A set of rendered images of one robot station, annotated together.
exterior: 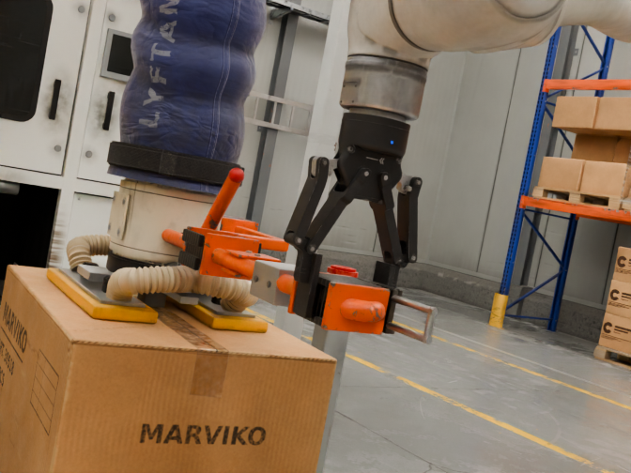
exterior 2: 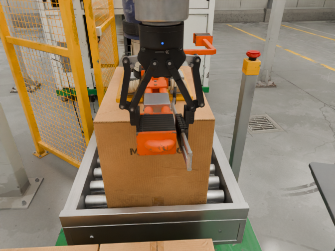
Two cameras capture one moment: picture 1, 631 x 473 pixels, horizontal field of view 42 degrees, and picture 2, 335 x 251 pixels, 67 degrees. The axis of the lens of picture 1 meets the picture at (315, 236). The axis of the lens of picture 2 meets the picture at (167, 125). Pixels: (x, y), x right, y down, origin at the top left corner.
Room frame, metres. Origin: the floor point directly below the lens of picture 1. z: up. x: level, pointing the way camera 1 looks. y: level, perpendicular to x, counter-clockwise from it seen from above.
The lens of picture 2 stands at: (0.53, -0.25, 1.35)
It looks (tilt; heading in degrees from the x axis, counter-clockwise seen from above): 30 degrees down; 26
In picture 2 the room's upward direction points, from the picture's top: straight up
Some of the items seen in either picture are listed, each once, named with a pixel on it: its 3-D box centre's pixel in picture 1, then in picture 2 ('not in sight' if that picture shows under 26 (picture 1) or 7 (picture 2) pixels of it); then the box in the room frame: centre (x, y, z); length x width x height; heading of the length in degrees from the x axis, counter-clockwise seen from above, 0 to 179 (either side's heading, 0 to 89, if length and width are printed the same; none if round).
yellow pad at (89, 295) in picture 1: (99, 284); (131, 80); (1.38, 0.34, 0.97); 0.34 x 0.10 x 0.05; 30
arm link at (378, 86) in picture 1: (381, 92); (161, 3); (0.92, -0.04, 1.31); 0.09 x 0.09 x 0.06
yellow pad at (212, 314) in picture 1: (204, 296); (176, 79); (1.47, 0.18, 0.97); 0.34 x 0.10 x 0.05; 30
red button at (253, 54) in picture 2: (342, 276); (252, 55); (1.84, -0.07, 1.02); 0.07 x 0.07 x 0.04
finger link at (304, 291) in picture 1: (307, 283); (138, 124); (0.90, 0.00, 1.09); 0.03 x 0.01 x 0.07; 30
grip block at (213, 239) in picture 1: (219, 252); (154, 75); (1.21, 0.13, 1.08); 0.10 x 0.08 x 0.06; 120
